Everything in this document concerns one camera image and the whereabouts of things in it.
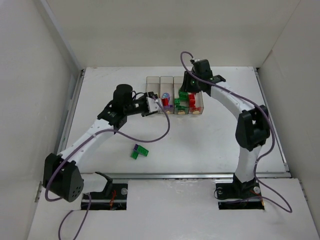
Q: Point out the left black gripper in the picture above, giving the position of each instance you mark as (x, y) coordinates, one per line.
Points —
(145, 105)

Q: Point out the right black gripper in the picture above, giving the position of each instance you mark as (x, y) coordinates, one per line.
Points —
(187, 85)

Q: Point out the red round lego stack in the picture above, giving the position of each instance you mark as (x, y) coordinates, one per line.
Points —
(191, 100)

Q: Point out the green square lego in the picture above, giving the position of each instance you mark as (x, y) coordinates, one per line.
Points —
(177, 102)
(182, 94)

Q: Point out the purple lime lego cluster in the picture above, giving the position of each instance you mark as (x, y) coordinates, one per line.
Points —
(166, 96)

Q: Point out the green wedge lego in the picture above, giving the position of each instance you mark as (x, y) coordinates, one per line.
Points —
(181, 108)

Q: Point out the green purple lego plate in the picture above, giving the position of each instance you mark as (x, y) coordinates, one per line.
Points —
(139, 150)

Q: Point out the red green lego stack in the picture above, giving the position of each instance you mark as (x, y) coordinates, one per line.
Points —
(165, 102)

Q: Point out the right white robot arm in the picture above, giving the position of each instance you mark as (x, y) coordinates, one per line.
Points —
(252, 129)

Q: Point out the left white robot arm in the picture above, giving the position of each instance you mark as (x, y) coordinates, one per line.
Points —
(62, 175)

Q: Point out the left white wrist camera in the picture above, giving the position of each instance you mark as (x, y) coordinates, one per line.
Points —
(152, 105)

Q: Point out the aluminium rail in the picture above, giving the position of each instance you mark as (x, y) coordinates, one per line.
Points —
(177, 176)

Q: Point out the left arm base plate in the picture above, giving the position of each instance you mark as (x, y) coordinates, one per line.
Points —
(113, 198)

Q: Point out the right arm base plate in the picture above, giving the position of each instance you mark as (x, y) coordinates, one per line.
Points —
(230, 197)

